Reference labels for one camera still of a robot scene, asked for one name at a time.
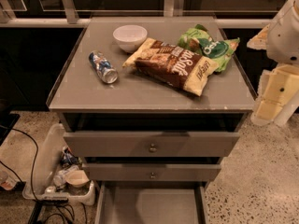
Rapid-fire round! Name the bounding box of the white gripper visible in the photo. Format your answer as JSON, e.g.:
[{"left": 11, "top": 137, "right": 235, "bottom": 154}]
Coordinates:
[{"left": 250, "top": 63, "right": 299, "bottom": 126}]

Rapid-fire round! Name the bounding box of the brown chip bag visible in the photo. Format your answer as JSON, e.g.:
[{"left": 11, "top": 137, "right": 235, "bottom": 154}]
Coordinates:
[{"left": 122, "top": 38, "right": 219, "bottom": 96}]

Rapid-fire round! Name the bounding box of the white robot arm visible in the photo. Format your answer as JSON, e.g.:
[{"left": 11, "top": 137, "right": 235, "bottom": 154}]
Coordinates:
[{"left": 247, "top": 0, "right": 299, "bottom": 126}]

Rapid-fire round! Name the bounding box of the green chip bag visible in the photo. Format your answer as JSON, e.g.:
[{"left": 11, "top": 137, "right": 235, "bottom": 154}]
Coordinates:
[{"left": 178, "top": 24, "right": 240, "bottom": 73}]

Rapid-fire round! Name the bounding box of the grey drawer cabinet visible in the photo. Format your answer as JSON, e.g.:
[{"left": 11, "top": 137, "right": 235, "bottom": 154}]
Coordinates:
[{"left": 46, "top": 15, "right": 258, "bottom": 224}]

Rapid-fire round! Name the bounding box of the bottom grey drawer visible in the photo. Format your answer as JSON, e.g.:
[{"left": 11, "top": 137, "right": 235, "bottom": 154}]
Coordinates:
[{"left": 94, "top": 182, "right": 210, "bottom": 224}]

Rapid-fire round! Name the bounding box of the grey drawer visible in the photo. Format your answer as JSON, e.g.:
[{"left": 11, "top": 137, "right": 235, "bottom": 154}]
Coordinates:
[
  {"left": 64, "top": 132, "right": 239, "bottom": 158},
  {"left": 94, "top": 182, "right": 210, "bottom": 224},
  {"left": 83, "top": 163, "right": 221, "bottom": 182}
]

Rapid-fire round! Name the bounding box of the middle grey drawer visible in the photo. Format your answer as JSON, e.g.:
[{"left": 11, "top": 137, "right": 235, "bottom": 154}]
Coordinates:
[{"left": 83, "top": 163, "right": 221, "bottom": 182}]

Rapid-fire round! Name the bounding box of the top grey drawer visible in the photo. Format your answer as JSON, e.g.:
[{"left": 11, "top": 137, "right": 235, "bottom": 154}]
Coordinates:
[{"left": 64, "top": 132, "right": 239, "bottom": 158}]

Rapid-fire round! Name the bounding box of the metal window railing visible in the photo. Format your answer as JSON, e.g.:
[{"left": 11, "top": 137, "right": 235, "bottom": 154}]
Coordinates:
[{"left": 0, "top": 0, "right": 299, "bottom": 29}]

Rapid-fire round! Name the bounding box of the white bowl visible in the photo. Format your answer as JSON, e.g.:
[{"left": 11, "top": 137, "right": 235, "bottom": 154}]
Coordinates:
[{"left": 113, "top": 25, "right": 148, "bottom": 53}]

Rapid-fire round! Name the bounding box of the blue soda can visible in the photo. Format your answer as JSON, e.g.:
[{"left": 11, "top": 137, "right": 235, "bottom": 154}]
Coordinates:
[{"left": 89, "top": 50, "right": 118, "bottom": 84}]

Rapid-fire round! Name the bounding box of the white cup in bin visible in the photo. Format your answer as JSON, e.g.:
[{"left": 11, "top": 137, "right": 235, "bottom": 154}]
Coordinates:
[{"left": 65, "top": 170, "right": 90, "bottom": 188}]

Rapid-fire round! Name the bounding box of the clear plastic bin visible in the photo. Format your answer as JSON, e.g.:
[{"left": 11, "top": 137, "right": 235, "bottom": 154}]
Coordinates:
[{"left": 22, "top": 124, "right": 95, "bottom": 205}]

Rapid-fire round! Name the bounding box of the plastic bottle in bin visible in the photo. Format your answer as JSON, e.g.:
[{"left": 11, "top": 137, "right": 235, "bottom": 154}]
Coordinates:
[{"left": 53, "top": 165, "right": 79, "bottom": 187}]

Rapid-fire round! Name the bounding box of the small cup on floor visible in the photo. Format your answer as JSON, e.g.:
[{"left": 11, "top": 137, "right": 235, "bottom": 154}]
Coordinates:
[{"left": 0, "top": 171, "right": 17, "bottom": 190}]

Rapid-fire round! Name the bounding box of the black floor cable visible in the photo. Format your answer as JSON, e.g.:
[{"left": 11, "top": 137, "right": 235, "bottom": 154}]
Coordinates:
[{"left": 0, "top": 124, "right": 88, "bottom": 224}]

